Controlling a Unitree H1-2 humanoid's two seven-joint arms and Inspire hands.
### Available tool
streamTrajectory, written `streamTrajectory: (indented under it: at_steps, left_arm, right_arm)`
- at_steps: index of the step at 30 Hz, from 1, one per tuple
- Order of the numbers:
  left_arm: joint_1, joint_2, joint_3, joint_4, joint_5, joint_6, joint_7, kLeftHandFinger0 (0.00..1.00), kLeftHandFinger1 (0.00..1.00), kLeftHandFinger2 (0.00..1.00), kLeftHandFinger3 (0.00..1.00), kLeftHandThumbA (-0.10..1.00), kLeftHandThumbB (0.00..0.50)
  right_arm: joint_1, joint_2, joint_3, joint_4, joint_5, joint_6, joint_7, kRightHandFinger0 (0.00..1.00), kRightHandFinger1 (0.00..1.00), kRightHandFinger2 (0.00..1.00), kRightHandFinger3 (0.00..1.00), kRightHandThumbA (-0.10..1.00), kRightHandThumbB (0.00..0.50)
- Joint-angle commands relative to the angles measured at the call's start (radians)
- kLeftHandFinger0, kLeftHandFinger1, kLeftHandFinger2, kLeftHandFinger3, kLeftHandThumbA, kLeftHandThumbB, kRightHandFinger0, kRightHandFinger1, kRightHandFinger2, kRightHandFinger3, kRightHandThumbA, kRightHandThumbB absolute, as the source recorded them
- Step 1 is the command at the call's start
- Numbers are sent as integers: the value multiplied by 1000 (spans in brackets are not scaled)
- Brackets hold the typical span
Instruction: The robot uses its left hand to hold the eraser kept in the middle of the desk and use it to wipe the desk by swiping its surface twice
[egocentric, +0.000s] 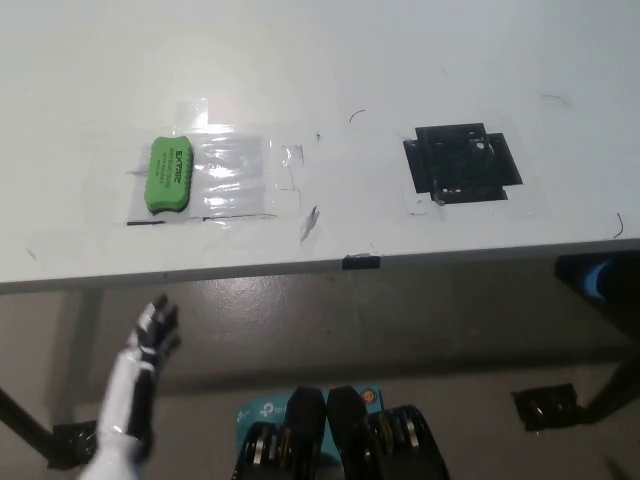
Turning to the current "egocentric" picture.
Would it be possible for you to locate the torn clear tape scrap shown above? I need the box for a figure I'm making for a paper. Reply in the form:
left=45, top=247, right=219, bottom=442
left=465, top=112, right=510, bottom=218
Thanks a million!
left=298, top=204, right=322, bottom=245

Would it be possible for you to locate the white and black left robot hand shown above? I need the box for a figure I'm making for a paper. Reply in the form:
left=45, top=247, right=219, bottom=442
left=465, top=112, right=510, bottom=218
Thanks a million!
left=82, top=293, right=182, bottom=480

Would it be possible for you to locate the large clear tape sheet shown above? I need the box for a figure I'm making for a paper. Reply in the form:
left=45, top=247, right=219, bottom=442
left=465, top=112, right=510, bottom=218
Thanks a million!
left=82, top=122, right=306, bottom=226

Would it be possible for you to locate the black floor tape patch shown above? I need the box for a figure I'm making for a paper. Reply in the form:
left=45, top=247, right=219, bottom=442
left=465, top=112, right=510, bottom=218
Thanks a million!
left=510, top=382, right=592, bottom=434
left=47, top=421, right=101, bottom=472

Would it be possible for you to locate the black desk leg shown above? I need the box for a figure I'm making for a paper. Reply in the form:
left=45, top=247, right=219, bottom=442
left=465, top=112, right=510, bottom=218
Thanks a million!
left=0, top=387, right=54, bottom=449
left=582, top=349, right=640, bottom=426

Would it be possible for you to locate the teal router box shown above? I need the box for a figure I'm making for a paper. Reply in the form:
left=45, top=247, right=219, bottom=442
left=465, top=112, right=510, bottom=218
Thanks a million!
left=234, top=384, right=385, bottom=459

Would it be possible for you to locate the black tape square patch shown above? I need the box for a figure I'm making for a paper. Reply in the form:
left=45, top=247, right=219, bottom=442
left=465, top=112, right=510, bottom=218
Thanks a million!
left=402, top=121, right=524, bottom=205

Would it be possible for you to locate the short black tape piece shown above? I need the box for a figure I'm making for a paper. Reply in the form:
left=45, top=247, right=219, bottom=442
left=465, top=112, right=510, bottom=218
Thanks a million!
left=342, top=253, right=382, bottom=272

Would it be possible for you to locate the green whiteboard eraser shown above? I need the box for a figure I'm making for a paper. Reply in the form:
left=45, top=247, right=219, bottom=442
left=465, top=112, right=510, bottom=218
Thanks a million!
left=139, top=135, right=195, bottom=217

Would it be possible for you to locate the black object with blue part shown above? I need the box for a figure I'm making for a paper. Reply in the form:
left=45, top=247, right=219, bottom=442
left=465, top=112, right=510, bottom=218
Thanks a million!
left=554, top=252, right=640, bottom=321

